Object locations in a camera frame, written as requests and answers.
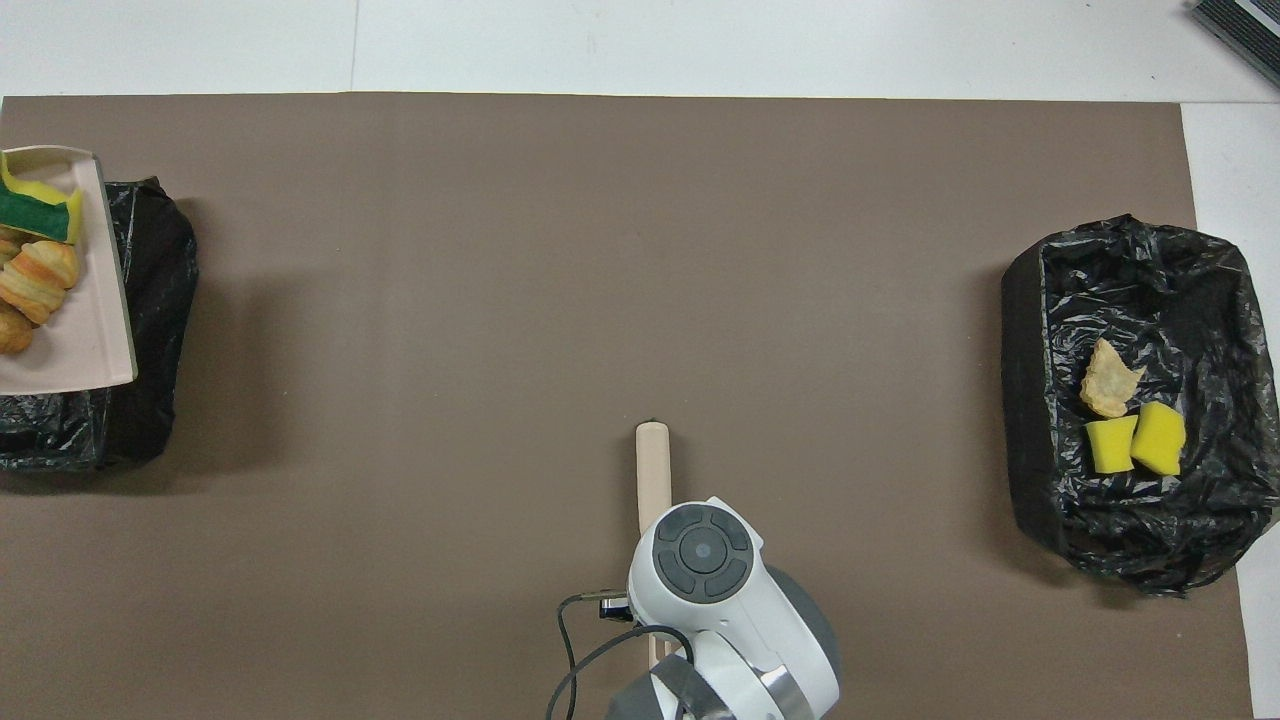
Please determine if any beige hand brush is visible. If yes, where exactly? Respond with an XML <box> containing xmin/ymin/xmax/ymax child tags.
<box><xmin>635</xmin><ymin>421</ymin><xmax>674</xmax><ymax>661</ymax></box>

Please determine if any orange striped bread piece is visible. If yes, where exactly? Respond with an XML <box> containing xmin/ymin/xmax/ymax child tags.
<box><xmin>1079</xmin><ymin>337</ymin><xmax>1148</xmax><ymax>419</ymax></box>
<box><xmin>0</xmin><ymin>240</ymin><xmax>80</xmax><ymax>326</ymax></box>

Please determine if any yellow sponge piece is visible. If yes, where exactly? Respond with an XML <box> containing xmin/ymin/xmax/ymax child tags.
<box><xmin>1130</xmin><ymin>400</ymin><xmax>1188</xmax><ymax>477</ymax></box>
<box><xmin>1084</xmin><ymin>414</ymin><xmax>1140</xmax><ymax>475</ymax></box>

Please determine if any beige plastic dustpan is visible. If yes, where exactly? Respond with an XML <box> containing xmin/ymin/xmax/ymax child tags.
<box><xmin>0</xmin><ymin>145</ymin><xmax>139</xmax><ymax>397</ymax></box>

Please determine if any green and yellow sponge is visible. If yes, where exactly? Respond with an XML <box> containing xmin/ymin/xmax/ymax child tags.
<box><xmin>0</xmin><ymin>150</ymin><xmax>85</xmax><ymax>246</ymax></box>

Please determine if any golden brown bread roll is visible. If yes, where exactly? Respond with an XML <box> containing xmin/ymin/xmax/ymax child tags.
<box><xmin>0</xmin><ymin>298</ymin><xmax>37</xmax><ymax>357</ymax></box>

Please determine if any black bag lined bin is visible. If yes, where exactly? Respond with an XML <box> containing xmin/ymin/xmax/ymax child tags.
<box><xmin>1001</xmin><ymin>213</ymin><xmax>1280</xmax><ymax>598</ymax></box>
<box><xmin>0</xmin><ymin>177</ymin><xmax>199</xmax><ymax>473</ymax></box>

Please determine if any brown paper table mat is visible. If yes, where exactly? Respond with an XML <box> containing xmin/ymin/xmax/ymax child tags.
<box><xmin>0</xmin><ymin>93</ymin><xmax>1256</xmax><ymax>720</ymax></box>

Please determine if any dark grey ribbed device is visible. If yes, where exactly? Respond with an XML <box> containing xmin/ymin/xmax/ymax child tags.
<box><xmin>1188</xmin><ymin>0</ymin><xmax>1280</xmax><ymax>89</ymax></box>

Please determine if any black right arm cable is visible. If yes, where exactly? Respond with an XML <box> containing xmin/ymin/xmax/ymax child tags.
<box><xmin>545</xmin><ymin>590</ymin><xmax>696</xmax><ymax>720</ymax></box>

